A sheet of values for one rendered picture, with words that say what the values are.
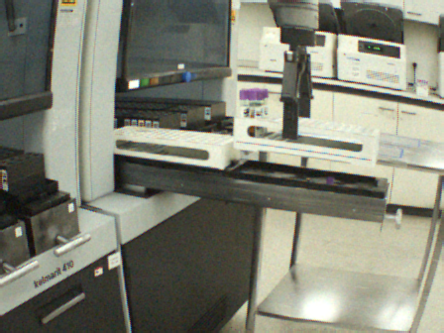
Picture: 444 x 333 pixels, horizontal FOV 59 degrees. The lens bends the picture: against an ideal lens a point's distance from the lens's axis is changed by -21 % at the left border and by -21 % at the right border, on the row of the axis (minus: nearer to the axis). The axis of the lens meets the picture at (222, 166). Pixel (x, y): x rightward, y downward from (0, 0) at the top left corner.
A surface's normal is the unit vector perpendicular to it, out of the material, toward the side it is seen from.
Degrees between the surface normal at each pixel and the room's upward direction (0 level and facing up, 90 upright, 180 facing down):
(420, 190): 90
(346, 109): 90
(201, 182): 90
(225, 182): 90
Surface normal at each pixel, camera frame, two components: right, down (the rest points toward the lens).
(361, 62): -0.39, 0.21
